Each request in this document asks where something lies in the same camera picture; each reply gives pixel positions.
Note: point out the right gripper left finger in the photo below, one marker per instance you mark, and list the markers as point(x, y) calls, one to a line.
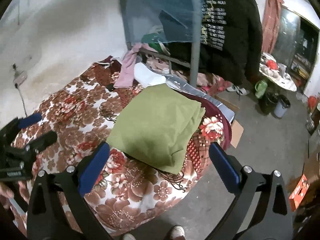
point(46, 218)

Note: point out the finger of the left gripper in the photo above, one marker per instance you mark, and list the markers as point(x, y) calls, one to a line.
point(42, 142)
point(23, 123)

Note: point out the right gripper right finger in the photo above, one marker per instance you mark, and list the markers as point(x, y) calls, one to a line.
point(260, 209)

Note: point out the olive green jacket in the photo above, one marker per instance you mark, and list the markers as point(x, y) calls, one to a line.
point(156, 126)

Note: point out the orange cardboard box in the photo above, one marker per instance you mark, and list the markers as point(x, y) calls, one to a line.
point(298, 193)

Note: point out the white shoe left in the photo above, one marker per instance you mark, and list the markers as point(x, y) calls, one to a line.
point(128, 236)

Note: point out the floral red brown blanket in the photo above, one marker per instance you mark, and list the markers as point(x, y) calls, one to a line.
point(127, 193)

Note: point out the brown cardboard piece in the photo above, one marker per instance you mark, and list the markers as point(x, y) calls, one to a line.
point(237, 131)

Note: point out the pink cloth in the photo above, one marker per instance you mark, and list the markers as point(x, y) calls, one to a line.
point(126, 75)

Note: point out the grey trash bin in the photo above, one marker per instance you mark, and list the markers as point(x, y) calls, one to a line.
point(282, 106)

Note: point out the green watering jug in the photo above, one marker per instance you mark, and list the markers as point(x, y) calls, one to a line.
point(260, 88)

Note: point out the round cluttered table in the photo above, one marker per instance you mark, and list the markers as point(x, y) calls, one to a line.
point(276, 72)

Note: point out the blue mosquito net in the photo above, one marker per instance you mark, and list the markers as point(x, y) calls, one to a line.
point(173, 18)

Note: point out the black printed hanging shirt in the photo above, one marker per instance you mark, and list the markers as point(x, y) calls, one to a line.
point(231, 40)

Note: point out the pink hanging curtain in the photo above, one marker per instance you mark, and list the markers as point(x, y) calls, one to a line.
point(270, 24)

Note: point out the white wall power strip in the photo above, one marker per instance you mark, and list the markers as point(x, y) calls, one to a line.
point(20, 77)

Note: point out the grey metal bed post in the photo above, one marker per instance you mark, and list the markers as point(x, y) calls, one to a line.
point(195, 47)

